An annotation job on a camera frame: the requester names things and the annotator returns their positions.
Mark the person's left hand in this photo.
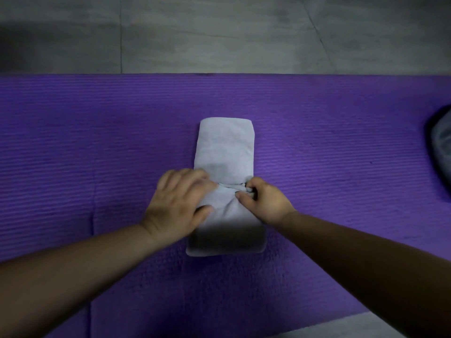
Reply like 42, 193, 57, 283
140, 168, 219, 249

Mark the person's right hand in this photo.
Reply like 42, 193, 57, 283
234, 177, 297, 228

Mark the whitish grey towel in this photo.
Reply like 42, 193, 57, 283
186, 117, 267, 257

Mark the dark grey towel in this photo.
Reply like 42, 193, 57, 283
424, 105, 451, 201

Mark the person's left forearm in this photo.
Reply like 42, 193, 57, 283
0, 223, 159, 338

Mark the person's right forearm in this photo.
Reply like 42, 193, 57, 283
276, 210, 451, 338

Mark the purple yoga mat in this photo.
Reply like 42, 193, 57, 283
0, 73, 451, 338

